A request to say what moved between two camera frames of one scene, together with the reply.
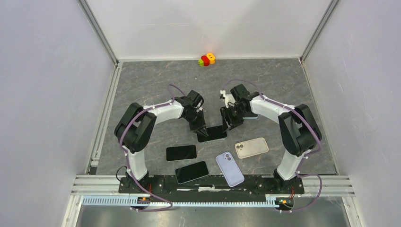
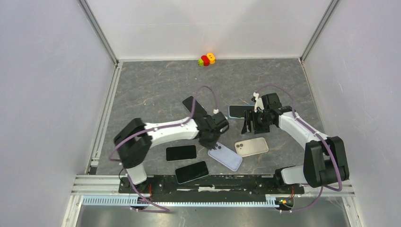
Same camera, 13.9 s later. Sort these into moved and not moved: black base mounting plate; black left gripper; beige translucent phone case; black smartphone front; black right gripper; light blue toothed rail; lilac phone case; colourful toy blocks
Moved: black left gripper; black right gripper; lilac phone case
Not moved: colourful toy blocks; black smartphone front; beige translucent phone case; black base mounting plate; light blue toothed rail
